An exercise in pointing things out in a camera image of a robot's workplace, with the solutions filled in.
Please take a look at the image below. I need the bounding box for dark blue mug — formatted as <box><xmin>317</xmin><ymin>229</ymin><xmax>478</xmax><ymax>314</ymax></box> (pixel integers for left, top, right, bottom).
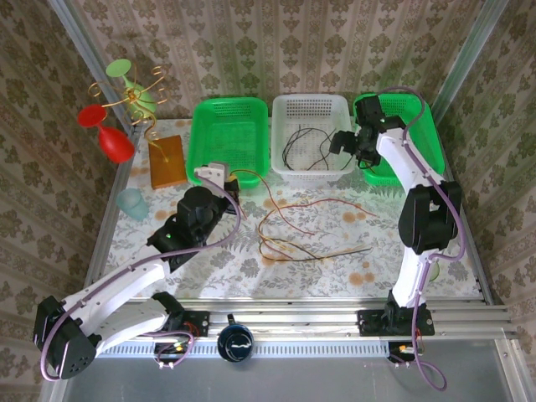
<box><xmin>216</xmin><ymin>313</ymin><xmax>255</xmax><ymax>363</ymax></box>

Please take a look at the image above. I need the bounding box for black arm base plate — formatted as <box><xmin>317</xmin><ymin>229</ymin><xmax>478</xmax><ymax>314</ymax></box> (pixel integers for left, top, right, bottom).
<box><xmin>165</xmin><ymin>310</ymin><xmax>210</xmax><ymax>338</ymax></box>
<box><xmin>358</xmin><ymin>308</ymin><xmax>436</xmax><ymax>337</ymax></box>

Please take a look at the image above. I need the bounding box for aluminium frame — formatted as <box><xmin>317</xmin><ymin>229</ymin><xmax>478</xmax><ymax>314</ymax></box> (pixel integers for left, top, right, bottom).
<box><xmin>39</xmin><ymin>0</ymin><xmax>536</xmax><ymax>402</ymax></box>

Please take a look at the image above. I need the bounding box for green plastic wine glass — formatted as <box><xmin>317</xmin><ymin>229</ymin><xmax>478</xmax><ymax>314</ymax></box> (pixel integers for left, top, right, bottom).
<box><xmin>105</xmin><ymin>59</ymin><xmax>157</xmax><ymax>121</ymax></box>

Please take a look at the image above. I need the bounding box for gold wire rack wooden base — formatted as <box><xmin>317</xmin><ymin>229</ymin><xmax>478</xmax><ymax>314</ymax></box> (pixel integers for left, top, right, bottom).
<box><xmin>87</xmin><ymin>64</ymin><xmax>188</xmax><ymax>191</ymax></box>

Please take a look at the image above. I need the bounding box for pale yellow wire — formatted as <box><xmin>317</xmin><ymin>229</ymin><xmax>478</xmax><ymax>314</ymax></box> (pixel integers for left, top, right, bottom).
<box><xmin>261</xmin><ymin>245</ymin><xmax>365</xmax><ymax>265</ymax></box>

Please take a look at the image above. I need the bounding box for plain green plastic basket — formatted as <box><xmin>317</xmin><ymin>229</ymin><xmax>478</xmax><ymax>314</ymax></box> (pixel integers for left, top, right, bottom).
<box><xmin>185</xmin><ymin>96</ymin><xmax>270</xmax><ymax>188</ymax></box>

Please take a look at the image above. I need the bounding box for white plastic basket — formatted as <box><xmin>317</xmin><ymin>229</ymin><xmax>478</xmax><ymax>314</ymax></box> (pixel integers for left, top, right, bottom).
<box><xmin>271</xmin><ymin>94</ymin><xmax>355</xmax><ymax>183</ymax></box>

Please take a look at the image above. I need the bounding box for black connector block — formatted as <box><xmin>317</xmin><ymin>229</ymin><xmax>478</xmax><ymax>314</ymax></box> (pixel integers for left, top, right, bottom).
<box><xmin>387</xmin><ymin>341</ymin><xmax>422</xmax><ymax>363</ymax></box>
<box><xmin>153</xmin><ymin>341</ymin><xmax>189</xmax><ymax>364</ymax></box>

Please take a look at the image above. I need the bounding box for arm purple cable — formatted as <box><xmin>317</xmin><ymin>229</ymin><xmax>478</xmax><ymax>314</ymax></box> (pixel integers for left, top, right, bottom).
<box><xmin>376</xmin><ymin>85</ymin><xmax>465</xmax><ymax>393</ymax></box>
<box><xmin>39</xmin><ymin>173</ymin><xmax>243</xmax><ymax>382</ymax></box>

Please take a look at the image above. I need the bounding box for red plastic wine glass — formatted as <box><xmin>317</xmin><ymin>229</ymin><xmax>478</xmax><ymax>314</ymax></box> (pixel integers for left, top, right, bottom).
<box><xmin>77</xmin><ymin>104</ymin><xmax>136</xmax><ymax>163</ymax></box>

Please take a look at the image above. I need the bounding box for floral fern print tablecloth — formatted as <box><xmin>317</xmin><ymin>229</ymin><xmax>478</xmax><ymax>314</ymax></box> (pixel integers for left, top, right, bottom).
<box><xmin>103</xmin><ymin>118</ymin><xmax>482</xmax><ymax>299</ymax></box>

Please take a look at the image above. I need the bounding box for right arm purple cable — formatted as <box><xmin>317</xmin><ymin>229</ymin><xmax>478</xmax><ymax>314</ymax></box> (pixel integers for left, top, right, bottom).
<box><xmin>376</xmin><ymin>85</ymin><xmax>465</xmax><ymax>393</ymax></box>

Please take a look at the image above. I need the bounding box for frosted blue plastic cup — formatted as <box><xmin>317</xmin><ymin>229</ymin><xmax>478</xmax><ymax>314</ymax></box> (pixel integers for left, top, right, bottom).
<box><xmin>116</xmin><ymin>188</ymin><xmax>150</xmax><ymax>221</ymax></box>

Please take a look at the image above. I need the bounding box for green plastic basket with label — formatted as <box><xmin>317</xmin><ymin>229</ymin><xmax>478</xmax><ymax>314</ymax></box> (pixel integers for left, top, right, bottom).
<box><xmin>353</xmin><ymin>92</ymin><xmax>446</xmax><ymax>188</ymax></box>

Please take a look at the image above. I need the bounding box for red wire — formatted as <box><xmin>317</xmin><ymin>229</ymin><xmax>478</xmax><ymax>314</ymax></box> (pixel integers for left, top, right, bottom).
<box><xmin>258</xmin><ymin>198</ymin><xmax>379</xmax><ymax>238</ymax></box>

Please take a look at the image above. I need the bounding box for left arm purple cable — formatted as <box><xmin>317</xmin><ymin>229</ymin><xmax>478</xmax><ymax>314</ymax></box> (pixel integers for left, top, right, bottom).
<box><xmin>39</xmin><ymin>173</ymin><xmax>243</xmax><ymax>382</ymax></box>

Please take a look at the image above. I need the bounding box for orange wire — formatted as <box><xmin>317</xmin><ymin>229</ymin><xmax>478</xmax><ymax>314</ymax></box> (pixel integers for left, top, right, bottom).
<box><xmin>257</xmin><ymin>204</ymin><xmax>319</xmax><ymax>263</ymax></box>

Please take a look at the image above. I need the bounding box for white slotted cable duct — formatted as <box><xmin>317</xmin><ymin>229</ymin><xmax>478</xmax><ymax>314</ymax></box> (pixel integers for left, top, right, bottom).
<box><xmin>95</xmin><ymin>338</ymin><xmax>390</xmax><ymax>358</ymax></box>

